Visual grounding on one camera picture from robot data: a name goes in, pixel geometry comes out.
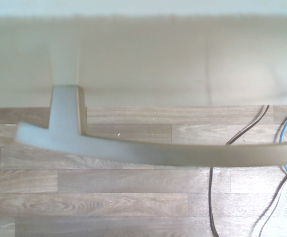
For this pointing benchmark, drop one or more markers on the grey metal table leg base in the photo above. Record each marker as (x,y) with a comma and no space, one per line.
(158,154)

